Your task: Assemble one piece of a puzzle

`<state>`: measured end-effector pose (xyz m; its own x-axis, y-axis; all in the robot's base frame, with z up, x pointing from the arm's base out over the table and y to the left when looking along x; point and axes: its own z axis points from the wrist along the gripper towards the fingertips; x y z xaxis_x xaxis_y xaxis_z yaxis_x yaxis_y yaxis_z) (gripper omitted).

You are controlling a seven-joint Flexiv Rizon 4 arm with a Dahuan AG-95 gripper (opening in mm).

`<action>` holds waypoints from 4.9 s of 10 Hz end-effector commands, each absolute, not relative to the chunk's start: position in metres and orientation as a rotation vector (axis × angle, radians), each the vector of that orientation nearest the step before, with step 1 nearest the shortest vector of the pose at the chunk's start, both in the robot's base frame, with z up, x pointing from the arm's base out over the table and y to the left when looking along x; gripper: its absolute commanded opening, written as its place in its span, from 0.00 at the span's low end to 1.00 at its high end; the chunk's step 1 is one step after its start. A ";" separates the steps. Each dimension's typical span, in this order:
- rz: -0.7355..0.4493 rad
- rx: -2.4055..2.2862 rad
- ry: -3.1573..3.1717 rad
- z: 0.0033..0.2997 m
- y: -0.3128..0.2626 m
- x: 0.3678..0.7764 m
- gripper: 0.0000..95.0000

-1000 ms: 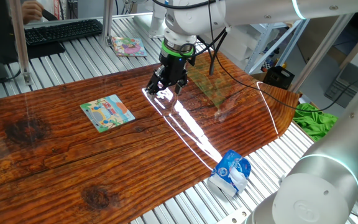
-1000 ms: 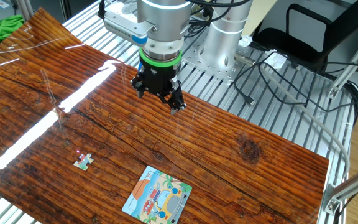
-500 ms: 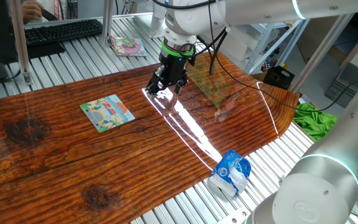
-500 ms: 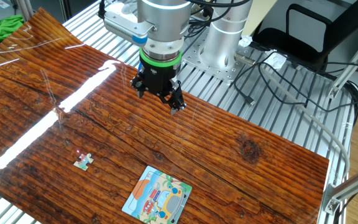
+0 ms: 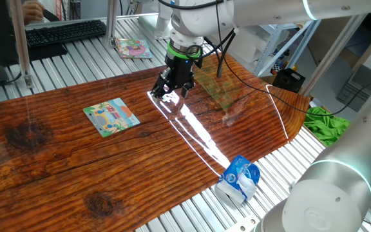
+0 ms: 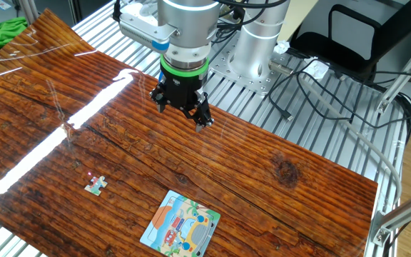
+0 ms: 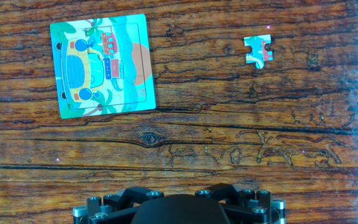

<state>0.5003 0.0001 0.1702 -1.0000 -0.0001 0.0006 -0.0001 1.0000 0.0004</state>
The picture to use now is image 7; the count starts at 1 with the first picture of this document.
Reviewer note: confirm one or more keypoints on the wood grain mat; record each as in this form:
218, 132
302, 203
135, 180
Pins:
197, 140

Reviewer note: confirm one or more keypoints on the puzzle piece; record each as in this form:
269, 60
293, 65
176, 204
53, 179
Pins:
257, 49

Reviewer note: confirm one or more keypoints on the car picture puzzle board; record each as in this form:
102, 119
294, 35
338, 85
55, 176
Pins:
126, 87

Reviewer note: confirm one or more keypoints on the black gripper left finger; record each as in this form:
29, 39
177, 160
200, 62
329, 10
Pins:
117, 202

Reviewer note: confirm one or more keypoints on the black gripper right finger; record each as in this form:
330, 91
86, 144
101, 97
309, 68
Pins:
247, 202

